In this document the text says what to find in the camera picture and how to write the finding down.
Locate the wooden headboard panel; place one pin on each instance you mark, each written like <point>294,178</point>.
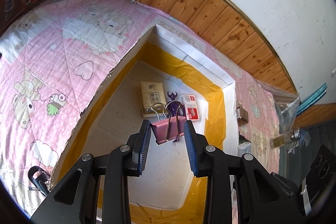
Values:
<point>210,8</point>

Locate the white cardboard box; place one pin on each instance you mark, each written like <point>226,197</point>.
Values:
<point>157,187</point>

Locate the small white cylinder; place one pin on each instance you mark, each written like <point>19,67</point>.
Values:
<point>244,149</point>

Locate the black glasses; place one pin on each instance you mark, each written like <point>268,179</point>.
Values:
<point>39,179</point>

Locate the teal strip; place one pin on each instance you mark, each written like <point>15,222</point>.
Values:
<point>313,96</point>

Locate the pink binder clip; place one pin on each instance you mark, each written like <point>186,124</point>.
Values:
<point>168,129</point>

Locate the purple action figure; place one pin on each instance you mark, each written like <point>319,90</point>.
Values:
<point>172,96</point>

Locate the beige tissue packet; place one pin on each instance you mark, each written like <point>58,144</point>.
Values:
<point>152,98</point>

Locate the gold tin box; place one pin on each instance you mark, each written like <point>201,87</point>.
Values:
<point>242,113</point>

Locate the pink printed blanket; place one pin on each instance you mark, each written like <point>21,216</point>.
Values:
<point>65,56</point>

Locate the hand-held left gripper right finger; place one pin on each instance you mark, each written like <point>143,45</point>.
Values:
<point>190,150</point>

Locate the small glass bottle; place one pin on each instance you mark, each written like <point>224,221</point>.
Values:
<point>284,138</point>

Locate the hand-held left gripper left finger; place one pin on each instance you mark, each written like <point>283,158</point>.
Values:
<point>143,150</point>

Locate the red white staples box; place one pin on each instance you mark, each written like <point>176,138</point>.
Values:
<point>190,108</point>

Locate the clear plastic bag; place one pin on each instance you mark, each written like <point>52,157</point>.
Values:
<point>284,108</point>

